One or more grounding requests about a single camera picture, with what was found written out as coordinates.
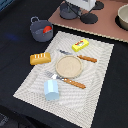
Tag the round wooden plate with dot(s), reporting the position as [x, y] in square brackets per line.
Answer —
[69, 66]

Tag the yellow butter box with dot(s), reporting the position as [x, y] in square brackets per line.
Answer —
[80, 45]

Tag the red tomato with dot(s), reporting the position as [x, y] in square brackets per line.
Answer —
[47, 28]

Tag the brown stove top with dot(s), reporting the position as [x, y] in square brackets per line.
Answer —
[105, 26]

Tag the beige bowl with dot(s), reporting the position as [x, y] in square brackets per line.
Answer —
[123, 16]

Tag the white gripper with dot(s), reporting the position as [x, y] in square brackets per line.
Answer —
[84, 4]

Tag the light blue cup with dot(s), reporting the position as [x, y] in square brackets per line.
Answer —
[51, 90]

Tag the knife with orange handle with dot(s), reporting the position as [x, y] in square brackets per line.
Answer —
[79, 56]

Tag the woven beige placemat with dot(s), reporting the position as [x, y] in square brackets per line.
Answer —
[75, 106]

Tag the orange bread loaf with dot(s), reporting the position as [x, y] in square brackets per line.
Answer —
[40, 58]

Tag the fork with orange handle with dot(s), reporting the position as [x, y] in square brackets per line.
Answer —
[55, 76]

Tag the grey cooking pot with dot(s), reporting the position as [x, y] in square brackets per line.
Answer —
[37, 26]

